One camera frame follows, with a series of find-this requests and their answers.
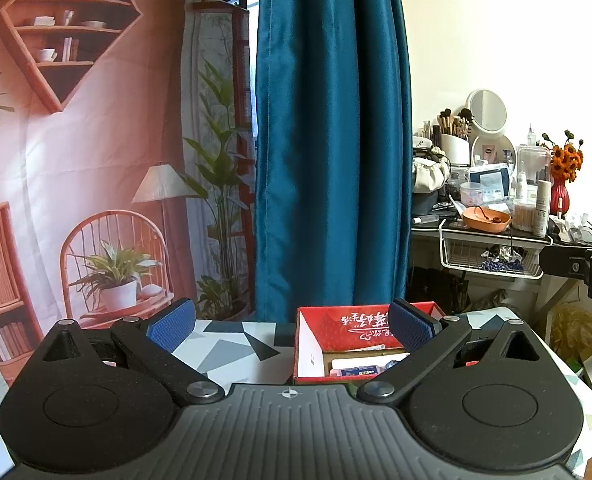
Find cotton swab container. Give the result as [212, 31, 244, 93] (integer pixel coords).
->
[512, 199, 536, 233]

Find red strawberry print box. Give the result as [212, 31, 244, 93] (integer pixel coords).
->
[292, 301, 449, 386]

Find white wire basket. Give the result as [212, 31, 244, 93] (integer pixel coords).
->
[438, 220, 544, 279]

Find clear round container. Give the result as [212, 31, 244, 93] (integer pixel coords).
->
[460, 182, 484, 206]

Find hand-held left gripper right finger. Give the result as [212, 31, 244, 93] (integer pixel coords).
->
[357, 298, 534, 406]

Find dark grey pouch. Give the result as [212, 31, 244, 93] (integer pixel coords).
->
[411, 190, 452, 217]

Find orange flower bouquet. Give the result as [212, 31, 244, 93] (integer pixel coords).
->
[541, 130, 586, 186]

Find printed wall backdrop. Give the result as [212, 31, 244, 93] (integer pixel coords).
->
[0, 0, 257, 386]

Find yellow plastic bag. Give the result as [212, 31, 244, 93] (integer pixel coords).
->
[550, 302, 592, 358]

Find blue curtain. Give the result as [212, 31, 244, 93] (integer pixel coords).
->
[253, 0, 411, 321]

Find red vase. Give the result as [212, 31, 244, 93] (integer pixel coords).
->
[550, 180, 571, 217]

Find geometric patterned tablecloth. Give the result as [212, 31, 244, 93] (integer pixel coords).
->
[0, 305, 592, 480]

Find white bottle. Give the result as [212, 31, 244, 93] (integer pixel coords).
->
[533, 180, 553, 237]

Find orange bowl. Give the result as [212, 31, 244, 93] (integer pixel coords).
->
[462, 205, 513, 233]

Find pink box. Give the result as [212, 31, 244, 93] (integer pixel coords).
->
[329, 364, 383, 379]

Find clear plastic jar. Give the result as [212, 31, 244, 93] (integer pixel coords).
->
[516, 144, 551, 186]

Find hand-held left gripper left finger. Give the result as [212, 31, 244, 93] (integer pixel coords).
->
[43, 297, 225, 406]

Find round white mirror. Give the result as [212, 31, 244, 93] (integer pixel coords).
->
[465, 88, 518, 166]

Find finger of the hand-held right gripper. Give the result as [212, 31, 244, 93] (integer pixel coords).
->
[540, 247, 591, 279]

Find foil wrappers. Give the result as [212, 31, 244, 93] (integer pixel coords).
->
[480, 244, 525, 272]

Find blue and white packet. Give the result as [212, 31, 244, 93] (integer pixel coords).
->
[467, 165, 511, 203]

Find dark dressing desk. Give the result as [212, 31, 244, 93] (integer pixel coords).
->
[410, 220, 592, 321]

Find white brush holder cup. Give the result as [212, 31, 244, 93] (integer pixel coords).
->
[433, 107, 477, 167]

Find white drawstring bag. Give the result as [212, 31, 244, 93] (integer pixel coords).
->
[412, 155, 451, 193]

